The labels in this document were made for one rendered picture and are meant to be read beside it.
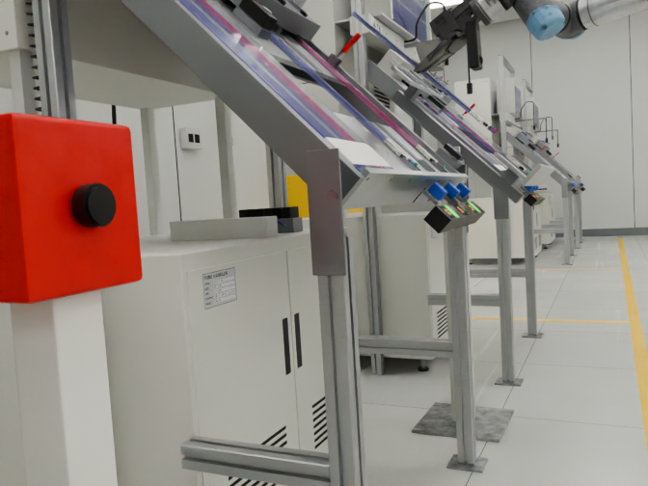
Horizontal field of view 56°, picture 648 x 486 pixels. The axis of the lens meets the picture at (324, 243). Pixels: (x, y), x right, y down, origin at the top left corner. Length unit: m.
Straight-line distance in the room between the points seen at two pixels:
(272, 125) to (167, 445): 0.57
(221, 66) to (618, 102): 8.16
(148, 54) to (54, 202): 0.98
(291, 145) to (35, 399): 0.48
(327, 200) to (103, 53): 0.75
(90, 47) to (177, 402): 0.75
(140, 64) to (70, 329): 0.97
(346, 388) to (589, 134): 8.18
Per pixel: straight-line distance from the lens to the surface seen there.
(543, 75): 9.04
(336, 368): 0.87
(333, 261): 0.82
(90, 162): 0.61
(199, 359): 1.06
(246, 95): 0.94
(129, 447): 1.18
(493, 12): 1.60
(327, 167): 0.82
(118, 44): 1.46
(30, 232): 0.56
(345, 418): 0.87
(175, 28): 1.03
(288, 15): 1.52
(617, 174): 8.88
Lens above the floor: 0.69
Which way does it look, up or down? 4 degrees down
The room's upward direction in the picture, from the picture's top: 4 degrees counter-clockwise
